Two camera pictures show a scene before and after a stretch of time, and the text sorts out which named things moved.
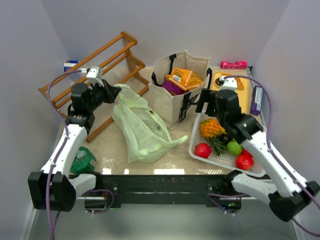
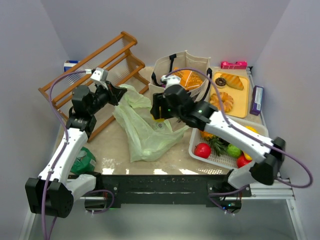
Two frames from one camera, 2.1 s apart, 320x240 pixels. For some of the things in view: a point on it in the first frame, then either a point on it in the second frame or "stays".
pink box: x=238 y=65 stays
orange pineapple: x=210 y=129 stays
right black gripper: x=207 y=100 → x=157 y=106
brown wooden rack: x=120 y=69 stays
